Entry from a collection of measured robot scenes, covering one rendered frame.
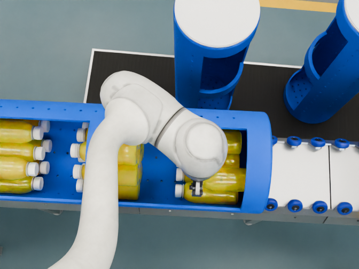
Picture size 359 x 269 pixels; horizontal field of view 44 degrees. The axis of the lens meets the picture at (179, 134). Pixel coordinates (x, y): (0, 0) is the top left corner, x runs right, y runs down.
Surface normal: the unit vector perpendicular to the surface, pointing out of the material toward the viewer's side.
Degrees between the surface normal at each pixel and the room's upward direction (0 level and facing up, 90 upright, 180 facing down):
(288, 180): 0
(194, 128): 5
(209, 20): 0
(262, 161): 10
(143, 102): 30
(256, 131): 21
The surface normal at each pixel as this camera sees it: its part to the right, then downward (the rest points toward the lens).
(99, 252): 0.55, -0.60
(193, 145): -0.11, -0.04
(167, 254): 0.00, -0.25
